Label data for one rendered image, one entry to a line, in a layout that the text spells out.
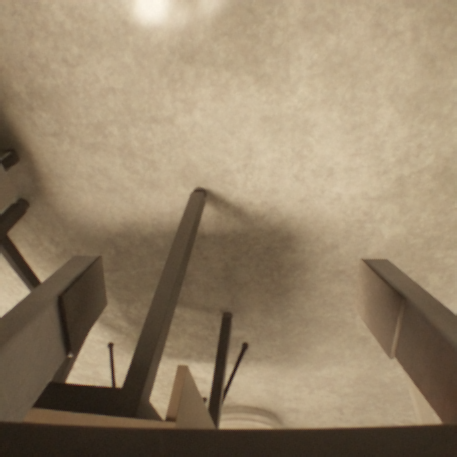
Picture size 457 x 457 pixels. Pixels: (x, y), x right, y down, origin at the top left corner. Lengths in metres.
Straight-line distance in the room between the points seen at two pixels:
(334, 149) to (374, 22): 0.31
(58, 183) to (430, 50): 1.11
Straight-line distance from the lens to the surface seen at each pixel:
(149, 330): 0.68
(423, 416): 1.62
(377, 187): 1.05
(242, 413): 2.26
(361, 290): 0.17
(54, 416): 0.64
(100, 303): 0.17
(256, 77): 0.88
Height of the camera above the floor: 0.85
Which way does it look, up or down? 50 degrees down
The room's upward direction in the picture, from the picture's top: 170 degrees counter-clockwise
